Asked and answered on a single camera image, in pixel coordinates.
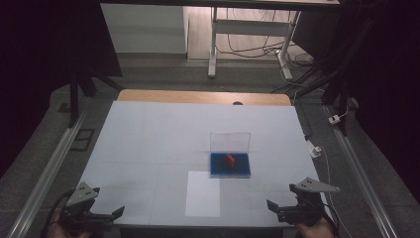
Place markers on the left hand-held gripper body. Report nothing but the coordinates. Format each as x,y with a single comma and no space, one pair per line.
79,198

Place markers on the small white plug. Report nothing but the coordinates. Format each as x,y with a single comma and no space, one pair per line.
334,119

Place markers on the person's right hand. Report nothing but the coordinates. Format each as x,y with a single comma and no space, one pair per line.
315,231

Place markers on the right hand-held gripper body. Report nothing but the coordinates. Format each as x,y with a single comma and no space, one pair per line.
305,206

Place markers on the black curtain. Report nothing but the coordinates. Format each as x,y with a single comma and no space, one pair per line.
39,49
386,66

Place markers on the person's left hand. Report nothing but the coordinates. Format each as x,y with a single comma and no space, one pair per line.
64,231

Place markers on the white desk frame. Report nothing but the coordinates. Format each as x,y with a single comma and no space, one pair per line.
251,28

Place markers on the red stamp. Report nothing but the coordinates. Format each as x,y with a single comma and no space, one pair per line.
230,159

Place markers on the white cabinet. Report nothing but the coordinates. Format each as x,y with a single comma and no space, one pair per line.
143,28

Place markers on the blue ink pad box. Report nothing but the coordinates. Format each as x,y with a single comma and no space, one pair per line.
230,165

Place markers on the black stand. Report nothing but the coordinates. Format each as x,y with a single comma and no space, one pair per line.
336,89
74,99

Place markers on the white paper sheet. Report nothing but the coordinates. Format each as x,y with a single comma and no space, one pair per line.
202,194

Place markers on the black floor frame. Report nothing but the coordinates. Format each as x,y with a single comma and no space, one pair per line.
82,140

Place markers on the white adapter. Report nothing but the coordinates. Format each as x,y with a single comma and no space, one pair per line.
314,150

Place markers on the white table cover board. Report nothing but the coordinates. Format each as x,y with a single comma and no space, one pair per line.
158,139

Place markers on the aluminium rail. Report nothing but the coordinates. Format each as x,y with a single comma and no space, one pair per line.
360,172
46,175

